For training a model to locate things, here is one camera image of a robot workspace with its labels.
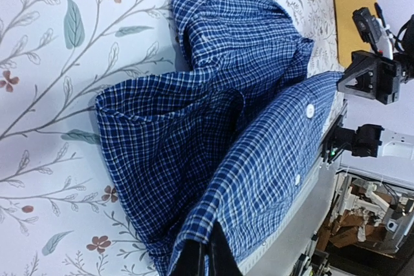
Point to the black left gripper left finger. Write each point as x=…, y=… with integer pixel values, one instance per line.
x=191, y=261

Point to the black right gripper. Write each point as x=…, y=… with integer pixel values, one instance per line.
x=360, y=77

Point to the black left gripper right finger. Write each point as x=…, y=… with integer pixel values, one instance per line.
x=220, y=258

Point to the blue checkered button shirt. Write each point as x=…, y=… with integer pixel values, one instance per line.
x=229, y=141

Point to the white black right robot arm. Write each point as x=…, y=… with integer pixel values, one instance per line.
x=393, y=143

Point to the cardboard boxes in background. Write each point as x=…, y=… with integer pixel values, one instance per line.
x=370, y=215

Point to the floral patterned table cloth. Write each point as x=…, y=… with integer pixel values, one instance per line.
x=60, y=213

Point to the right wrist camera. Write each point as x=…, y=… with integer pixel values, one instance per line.
x=374, y=30

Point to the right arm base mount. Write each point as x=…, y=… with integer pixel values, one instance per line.
x=363, y=142

